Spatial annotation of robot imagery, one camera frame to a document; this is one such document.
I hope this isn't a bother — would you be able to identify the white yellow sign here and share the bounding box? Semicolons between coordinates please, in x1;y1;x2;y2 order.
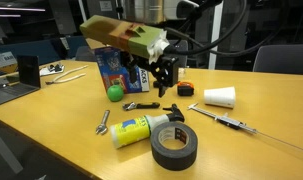
0;50;19;75

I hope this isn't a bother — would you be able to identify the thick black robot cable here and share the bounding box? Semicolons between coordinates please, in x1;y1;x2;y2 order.
164;0;248;57
164;26;285;58

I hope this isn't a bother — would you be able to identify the blue divider panel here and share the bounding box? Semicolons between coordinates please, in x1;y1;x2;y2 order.
0;34;89;66

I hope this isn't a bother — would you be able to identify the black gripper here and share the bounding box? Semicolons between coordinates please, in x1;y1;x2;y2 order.
127;55;181;99

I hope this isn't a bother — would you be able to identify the white door frame post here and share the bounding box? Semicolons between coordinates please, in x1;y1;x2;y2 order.
208;0;224;70

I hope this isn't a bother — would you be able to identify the white notice sheet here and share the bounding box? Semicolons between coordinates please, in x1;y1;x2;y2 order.
99;0;114;13

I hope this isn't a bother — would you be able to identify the white packet with black objects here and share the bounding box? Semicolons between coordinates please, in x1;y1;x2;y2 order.
39;62;66;77

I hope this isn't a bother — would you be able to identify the dark grey laptop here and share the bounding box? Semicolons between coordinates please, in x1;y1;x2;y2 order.
0;54;42;106

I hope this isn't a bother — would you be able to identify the green ball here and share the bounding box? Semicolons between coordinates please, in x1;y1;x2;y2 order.
106;84;125;103

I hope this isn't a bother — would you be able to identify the white cord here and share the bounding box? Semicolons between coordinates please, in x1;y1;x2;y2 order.
45;64;89;86

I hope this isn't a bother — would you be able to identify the silver adjustable wrench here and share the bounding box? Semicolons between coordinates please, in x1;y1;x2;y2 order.
95;109;111;136

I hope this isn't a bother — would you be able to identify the yellow label spray bottle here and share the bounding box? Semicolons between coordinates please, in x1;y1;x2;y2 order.
109;103;186;150

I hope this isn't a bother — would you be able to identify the metal vernier caliper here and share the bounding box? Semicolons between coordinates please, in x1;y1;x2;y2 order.
186;103;303;154

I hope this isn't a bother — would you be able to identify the white foam cup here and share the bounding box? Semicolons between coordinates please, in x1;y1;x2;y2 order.
203;86;237;109

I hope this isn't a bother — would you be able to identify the blue cardboard snack box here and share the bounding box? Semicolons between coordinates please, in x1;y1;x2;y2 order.
85;38;151;94

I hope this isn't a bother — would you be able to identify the orange black tape measure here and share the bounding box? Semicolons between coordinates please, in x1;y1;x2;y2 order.
176;80;195;97

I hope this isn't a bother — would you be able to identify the black masking tape roll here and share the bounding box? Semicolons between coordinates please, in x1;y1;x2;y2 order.
149;121;199;172

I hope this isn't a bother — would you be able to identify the black handled adjustable wrench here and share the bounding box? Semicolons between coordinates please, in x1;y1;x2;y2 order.
121;101;161;112

